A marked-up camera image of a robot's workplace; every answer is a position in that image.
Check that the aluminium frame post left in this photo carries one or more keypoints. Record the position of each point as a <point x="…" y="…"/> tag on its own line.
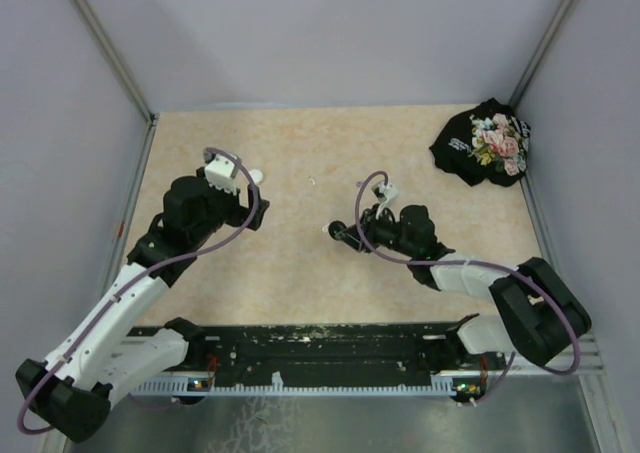
<point x="113" y="58"/>

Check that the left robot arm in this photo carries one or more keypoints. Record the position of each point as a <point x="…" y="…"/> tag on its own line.
<point x="78" y="383"/>

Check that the black earbud case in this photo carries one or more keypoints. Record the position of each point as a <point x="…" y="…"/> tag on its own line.
<point x="335" y="229"/>

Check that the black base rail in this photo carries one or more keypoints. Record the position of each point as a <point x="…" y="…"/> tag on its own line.
<point x="325" y="355"/>

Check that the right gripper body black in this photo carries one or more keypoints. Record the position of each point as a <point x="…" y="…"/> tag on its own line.
<point x="385" y="232"/>

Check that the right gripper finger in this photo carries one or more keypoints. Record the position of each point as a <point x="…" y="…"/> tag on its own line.
<point x="354" y="243"/>
<point x="357" y="231"/>

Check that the aluminium frame post right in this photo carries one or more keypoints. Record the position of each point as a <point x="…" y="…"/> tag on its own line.
<point x="541" y="50"/>

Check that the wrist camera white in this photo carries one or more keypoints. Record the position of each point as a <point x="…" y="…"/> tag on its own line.
<point x="385" y="193"/>
<point x="220" y="173"/>

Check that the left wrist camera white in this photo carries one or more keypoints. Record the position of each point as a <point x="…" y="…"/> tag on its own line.
<point x="220" y="173"/>

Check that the white earbud case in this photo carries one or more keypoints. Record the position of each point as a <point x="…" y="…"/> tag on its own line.
<point x="257" y="176"/>

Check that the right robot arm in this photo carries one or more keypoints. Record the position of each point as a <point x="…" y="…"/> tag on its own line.
<point x="537" y="312"/>

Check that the black floral cloth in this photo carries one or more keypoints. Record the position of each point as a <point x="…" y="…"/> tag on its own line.
<point x="487" y="142"/>

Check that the aluminium frame post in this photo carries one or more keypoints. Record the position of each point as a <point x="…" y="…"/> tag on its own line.
<point x="113" y="58"/>
<point x="541" y="50"/>

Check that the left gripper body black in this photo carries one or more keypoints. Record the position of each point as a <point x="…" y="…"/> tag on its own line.
<point x="232" y="211"/>

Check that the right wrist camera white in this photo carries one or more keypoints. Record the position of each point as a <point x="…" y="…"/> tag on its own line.
<point x="385" y="193"/>

